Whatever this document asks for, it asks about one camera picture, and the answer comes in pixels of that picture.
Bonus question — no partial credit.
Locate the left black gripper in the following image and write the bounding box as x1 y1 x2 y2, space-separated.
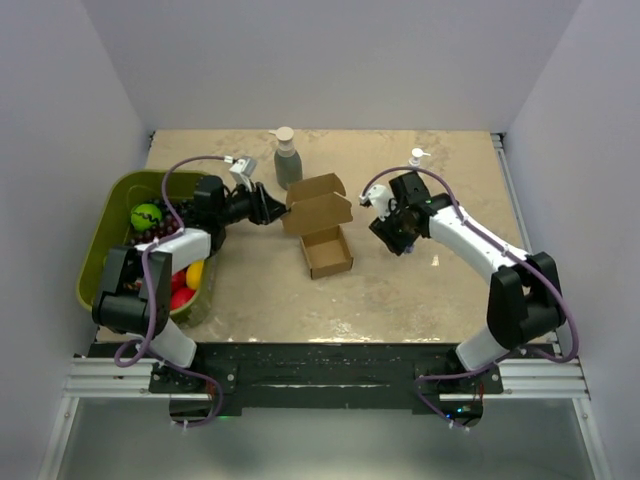
217 178 291 226

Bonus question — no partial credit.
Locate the brown cardboard express box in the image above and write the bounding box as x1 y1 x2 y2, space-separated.
282 173 354 280

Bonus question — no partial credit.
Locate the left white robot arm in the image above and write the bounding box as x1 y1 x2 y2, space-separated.
92 175 288 392

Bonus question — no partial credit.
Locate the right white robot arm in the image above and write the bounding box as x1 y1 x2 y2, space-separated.
359 167 570 393

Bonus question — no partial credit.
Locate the grey pump bottle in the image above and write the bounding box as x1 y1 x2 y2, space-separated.
270 126 303 190

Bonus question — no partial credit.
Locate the cream lotion pump bottle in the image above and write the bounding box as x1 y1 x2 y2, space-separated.
408 147 432 168

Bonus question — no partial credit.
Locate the yellow lemon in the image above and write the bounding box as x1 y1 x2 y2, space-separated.
185 260 204 291

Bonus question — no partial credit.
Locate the dark purple grape bunch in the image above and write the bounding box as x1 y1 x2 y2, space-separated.
126 198 196 246

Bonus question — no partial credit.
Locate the red apple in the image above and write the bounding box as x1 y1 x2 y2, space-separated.
171 270 186 293

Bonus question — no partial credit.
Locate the red dragon fruit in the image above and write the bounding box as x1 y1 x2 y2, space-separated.
170 287 196 311

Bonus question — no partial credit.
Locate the green tennis ball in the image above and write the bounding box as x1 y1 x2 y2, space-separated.
130 203 163 232

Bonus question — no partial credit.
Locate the olive green plastic bin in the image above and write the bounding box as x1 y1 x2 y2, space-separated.
76 170 215 328

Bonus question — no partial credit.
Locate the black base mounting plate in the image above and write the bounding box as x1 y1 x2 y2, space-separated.
149 343 503 426

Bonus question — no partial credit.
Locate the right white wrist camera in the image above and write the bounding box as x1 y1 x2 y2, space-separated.
359 184 397 221

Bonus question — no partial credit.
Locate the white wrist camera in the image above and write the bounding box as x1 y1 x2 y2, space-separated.
359 184 397 221
224 156 257 191

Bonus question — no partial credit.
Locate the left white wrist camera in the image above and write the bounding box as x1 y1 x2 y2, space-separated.
224 156 257 191

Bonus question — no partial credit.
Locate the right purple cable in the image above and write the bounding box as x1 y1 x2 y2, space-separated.
360 166 581 432

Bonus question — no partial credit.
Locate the purple cable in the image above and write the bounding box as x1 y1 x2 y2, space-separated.
360 166 581 432
113 155 236 426

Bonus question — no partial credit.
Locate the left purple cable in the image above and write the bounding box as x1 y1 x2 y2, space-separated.
113 155 236 426

